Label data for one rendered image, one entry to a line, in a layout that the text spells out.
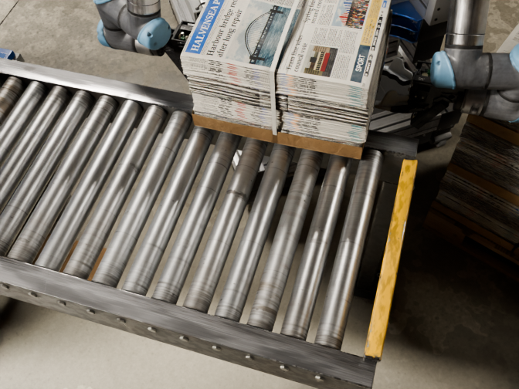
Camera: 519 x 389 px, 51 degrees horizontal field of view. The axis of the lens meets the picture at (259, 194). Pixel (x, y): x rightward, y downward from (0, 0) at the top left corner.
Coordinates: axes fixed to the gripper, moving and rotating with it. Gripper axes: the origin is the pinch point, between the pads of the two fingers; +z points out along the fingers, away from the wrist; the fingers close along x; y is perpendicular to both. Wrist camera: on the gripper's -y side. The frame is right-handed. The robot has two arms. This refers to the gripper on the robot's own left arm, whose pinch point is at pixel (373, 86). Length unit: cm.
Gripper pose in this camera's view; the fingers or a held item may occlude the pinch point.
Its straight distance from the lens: 133.4
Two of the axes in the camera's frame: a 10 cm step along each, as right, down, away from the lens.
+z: -9.6, -2.1, 1.9
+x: -2.8, 8.2, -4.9
